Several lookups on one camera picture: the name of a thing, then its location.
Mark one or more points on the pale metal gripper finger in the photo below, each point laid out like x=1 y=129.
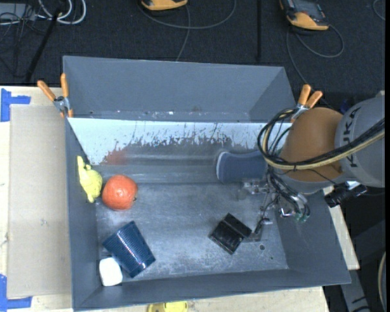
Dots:
x=252 y=189
x=262 y=231

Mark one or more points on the blue-grey padded oblong object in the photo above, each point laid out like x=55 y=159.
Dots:
x=240 y=167

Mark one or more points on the black box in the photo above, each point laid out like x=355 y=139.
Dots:
x=230 y=233

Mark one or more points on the grey metal bin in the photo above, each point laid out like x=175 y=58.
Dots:
x=188 y=213

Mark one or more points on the orange fruit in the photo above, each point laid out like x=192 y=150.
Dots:
x=118 y=193

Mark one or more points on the dark blue ribbed cup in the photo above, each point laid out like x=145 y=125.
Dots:
x=130 y=249

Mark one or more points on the white block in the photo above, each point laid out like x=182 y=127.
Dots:
x=110 y=271

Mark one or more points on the yellow toy animal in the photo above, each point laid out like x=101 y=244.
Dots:
x=91 y=182

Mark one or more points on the pale wood flat board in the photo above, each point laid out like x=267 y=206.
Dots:
x=39 y=200

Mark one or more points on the black cylinder on white bracket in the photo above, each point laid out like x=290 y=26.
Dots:
x=343 y=194

